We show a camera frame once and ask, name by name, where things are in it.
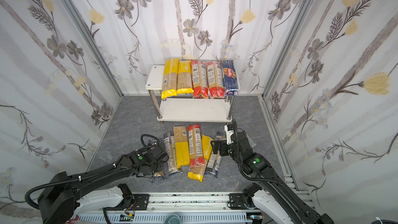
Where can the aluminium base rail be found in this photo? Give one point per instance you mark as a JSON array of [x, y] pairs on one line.
[[193, 208]]

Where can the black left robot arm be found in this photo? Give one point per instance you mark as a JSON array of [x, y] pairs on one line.
[[58, 199]]

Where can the clear spaghetti pack barcode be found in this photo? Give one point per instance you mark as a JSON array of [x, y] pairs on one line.
[[214, 161]]

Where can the dark blue clear spaghetti pack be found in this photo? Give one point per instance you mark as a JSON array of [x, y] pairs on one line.
[[169, 145]]

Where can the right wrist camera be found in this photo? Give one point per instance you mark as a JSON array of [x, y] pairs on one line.
[[229, 132]]

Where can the red spaghetti pack with label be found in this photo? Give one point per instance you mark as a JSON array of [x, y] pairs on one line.
[[199, 79]]

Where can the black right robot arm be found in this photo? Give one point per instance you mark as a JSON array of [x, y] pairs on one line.
[[268, 192]]

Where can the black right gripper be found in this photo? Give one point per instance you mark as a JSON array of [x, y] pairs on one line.
[[219, 146]]

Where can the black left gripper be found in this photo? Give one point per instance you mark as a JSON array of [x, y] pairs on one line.
[[154, 168]]

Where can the white two-tier shelf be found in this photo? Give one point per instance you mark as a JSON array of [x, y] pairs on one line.
[[185, 109]]

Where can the yellow-banded whole wheat pack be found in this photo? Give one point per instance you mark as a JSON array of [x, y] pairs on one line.
[[169, 83]]

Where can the yellow whole wheat spaghetti pack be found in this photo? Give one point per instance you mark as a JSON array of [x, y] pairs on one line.
[[181, 146]]

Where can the blue Barilla spaghetti pack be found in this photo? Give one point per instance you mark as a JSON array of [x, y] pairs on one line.
[[230, 80]]

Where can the yellow bottom spaghetti pack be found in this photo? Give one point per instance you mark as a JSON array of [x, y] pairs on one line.
[[197, 173]]

